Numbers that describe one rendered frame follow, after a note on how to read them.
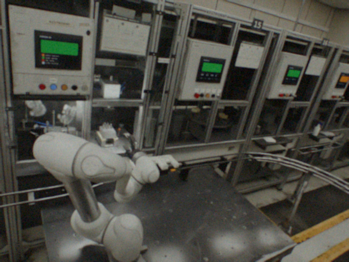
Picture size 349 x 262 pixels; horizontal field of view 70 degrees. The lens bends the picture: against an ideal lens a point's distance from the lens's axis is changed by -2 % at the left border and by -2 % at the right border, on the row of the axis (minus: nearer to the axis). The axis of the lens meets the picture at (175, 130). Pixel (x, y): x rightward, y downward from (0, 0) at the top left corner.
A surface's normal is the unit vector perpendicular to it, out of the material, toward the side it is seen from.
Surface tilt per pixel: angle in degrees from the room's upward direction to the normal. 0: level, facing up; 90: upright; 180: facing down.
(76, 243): 0
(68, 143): 20
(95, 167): 61
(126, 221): 6
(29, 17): 90
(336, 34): 90
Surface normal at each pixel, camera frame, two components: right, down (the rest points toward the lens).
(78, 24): 0.50, 0.44
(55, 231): 0.19, -0.90
